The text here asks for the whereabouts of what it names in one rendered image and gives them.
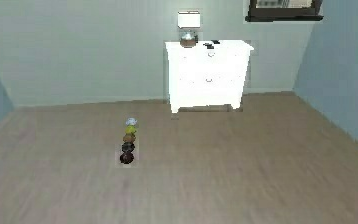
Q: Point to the white chest of drawers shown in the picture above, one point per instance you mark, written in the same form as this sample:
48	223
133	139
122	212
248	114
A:
207	76

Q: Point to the pale blue ball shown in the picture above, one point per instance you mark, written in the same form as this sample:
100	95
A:
131	121

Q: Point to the yellow green ball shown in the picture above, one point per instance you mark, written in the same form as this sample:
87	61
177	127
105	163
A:
130	129

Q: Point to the brown ball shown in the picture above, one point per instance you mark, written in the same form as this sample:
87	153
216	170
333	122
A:
129	137

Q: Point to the black ball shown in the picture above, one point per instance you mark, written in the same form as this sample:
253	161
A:
128	146

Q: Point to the dark red ball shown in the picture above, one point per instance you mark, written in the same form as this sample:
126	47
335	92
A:
127	158

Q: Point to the black remote control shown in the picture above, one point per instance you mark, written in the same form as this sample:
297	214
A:
208	45

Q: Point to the small black flat object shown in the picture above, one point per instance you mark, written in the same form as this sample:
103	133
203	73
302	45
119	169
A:
215	41

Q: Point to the white shade table lamp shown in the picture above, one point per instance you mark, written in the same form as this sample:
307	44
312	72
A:
188	23

